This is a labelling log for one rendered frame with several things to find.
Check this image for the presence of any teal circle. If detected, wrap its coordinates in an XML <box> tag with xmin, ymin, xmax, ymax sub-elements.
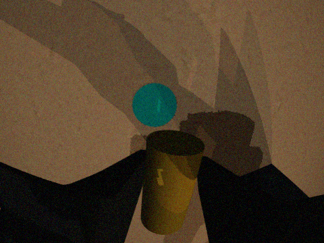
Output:
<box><xmin>132</xmin><ymin>83</ymin><xmax>176</xmax><ymax>127</ymax></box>

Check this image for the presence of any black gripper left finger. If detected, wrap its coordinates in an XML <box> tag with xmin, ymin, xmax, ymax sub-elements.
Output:
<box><xmin>0</xmin><ymin>149</ymin><xmax>146</xmax><ymax>243</ymax></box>

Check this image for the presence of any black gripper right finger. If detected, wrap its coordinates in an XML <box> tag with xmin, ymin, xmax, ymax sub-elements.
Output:
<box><xmin>197</xmin><ymin>156</ymin><xmax>324</xmax><ymax>243</ymax></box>

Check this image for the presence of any yellow cylinder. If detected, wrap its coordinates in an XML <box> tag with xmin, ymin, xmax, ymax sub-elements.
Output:
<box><xmin>140</xmin><ymin>130</ymin><xmax>205</xmax><ymax>235</ymax></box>

